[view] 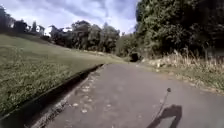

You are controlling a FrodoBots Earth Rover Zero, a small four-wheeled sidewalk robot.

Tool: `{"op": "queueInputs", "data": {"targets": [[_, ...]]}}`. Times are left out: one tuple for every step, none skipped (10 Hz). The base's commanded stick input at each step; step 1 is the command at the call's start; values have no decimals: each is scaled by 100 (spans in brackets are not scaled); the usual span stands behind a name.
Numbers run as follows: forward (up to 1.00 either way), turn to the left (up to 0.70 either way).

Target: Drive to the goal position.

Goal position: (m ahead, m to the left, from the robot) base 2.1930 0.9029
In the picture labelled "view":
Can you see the grey asphalt path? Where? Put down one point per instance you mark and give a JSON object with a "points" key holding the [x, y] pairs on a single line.
{"points": [[126, 96]]}

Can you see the row of distant trees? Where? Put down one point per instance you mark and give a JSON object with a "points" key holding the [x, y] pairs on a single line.
{"points": [[86, 36]]}

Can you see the concrete kerb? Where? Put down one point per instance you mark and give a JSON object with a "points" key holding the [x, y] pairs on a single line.
{"points": [[50, 95]]}

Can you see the grass slope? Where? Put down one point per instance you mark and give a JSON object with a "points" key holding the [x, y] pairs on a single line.
{"points": [[36, 66]]}

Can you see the wood of tall trees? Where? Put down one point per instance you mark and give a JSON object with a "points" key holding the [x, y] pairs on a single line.
{"points": [[180, 26]]}

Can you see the dry grass verge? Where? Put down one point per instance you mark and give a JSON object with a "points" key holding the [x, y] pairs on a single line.
{"points": [[196, 70]]}

